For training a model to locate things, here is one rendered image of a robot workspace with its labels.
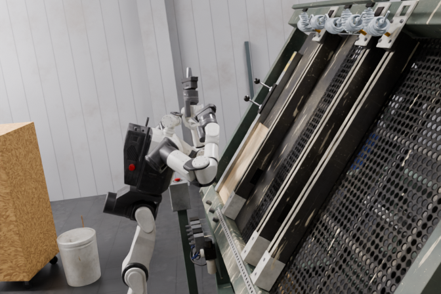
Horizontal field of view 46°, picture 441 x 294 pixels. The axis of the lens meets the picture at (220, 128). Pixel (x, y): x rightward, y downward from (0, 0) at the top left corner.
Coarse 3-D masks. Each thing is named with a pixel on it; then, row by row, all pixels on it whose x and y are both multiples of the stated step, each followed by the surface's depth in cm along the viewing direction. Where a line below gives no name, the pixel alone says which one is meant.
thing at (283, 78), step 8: (296, 56) 299; (296, 64) 300; (288, 72) 300; (280, 80) 300; (280, 88) 301; (272, 96) 302; (272, 104) 303; (264, 112) 303; (256, 120) 304; (256, 128) 304; (248, 136) 304; (240, 144) 309; (240, 152) 305; (232, 160) 308; (232, 168) 307; (224, 176) 307
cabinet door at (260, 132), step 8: (264, 128) 290; (256, 136) 297; (248, 144) 302; (256, 144) 290; (248, 152) 296; (240, 160) 301; (248, 160) 289; (240, 168) 295; (232, 176) 301; (240, 176) 288; (224, 184) 305; (232, 184) 293; (224, 192) 298; (224, 200) 291
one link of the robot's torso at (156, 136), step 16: (128, 128) 276; (144, 128) 272; (128, 144) 259; (144, 144) 256; (128, 160) 260; (144, 160) 259; (128, 176) 262; (144, 176) 262; (160, 176) 263; (160, 192) 268
